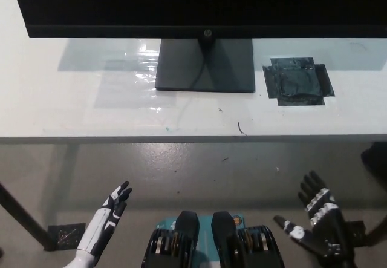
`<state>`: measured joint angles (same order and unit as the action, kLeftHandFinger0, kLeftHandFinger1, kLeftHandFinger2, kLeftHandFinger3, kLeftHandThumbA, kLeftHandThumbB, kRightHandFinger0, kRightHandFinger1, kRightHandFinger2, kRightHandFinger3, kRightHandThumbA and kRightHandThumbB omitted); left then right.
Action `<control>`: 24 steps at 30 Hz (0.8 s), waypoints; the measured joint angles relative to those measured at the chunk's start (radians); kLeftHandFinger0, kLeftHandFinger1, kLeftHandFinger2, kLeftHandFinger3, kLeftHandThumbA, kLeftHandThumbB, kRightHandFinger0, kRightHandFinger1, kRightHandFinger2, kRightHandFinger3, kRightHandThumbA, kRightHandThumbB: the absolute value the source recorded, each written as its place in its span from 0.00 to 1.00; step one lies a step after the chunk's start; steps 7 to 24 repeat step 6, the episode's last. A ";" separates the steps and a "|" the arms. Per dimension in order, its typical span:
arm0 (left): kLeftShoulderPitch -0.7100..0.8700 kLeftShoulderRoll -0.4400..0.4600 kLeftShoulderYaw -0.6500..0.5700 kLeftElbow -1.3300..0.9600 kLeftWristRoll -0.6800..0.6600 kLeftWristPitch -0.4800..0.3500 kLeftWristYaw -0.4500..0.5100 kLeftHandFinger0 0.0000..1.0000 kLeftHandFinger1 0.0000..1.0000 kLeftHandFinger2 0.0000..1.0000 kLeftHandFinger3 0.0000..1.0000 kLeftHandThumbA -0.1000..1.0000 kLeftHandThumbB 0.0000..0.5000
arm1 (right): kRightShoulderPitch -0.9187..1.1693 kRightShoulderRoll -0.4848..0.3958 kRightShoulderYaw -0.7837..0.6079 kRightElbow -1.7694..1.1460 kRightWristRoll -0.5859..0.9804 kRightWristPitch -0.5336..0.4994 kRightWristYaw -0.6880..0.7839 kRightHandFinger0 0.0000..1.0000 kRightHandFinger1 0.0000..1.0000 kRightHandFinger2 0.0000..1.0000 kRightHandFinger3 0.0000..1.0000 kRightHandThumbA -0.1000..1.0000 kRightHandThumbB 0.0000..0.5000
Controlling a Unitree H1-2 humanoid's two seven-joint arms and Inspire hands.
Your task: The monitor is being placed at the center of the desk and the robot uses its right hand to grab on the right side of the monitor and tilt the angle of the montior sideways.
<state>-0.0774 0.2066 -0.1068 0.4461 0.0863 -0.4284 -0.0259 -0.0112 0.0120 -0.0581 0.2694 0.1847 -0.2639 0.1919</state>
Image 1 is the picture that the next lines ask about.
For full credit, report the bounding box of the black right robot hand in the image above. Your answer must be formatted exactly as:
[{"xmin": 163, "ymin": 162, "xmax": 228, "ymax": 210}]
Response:
[{"xmin": 273, "ymin": 169, "xmax": 356, "ymax": 260}]

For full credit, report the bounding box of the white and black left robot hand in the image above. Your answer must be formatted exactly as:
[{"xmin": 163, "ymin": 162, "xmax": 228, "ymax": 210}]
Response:
[{"xmin": 77, "ymin": 180, "xmax": 133, "ymax": 258}]

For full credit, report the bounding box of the black tape patch on desk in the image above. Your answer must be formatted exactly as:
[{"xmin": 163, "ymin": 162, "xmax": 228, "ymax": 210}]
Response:
[{"xmin": 262, "ymin": 56, "xmax": 336, "ymax": 107}]

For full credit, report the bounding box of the black desk leg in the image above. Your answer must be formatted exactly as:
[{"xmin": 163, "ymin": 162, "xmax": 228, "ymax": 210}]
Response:
[
  {"xmin": 364, "ymin": 207, "xmax": 387, "ymax": 246},
  {"xmin": 0, "ymin": 183, "xmax": 52, "ymax": 252}
]

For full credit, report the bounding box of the black HP monitor with stand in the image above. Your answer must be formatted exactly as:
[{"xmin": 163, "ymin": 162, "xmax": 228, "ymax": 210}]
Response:
[{"xmin": 10, "ymin": 0, "xmax": 387, "ymax": 94}]

